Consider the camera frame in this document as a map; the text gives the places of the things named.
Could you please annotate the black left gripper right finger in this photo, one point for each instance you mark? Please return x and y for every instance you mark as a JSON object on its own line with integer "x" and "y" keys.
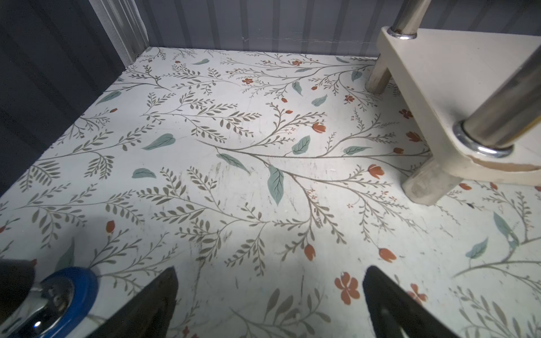
{"x": 394, "y": 313}

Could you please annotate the blue stapler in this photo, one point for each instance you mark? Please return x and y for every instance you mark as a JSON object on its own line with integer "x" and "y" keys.
{"x": 52, "y": 307}

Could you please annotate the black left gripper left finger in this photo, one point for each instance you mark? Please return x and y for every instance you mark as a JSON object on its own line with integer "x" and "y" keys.
{"x": 148, "y": 314}

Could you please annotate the white two-tier shelf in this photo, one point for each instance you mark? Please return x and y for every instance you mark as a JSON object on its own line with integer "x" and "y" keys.
{"x": 475, "y": 97}

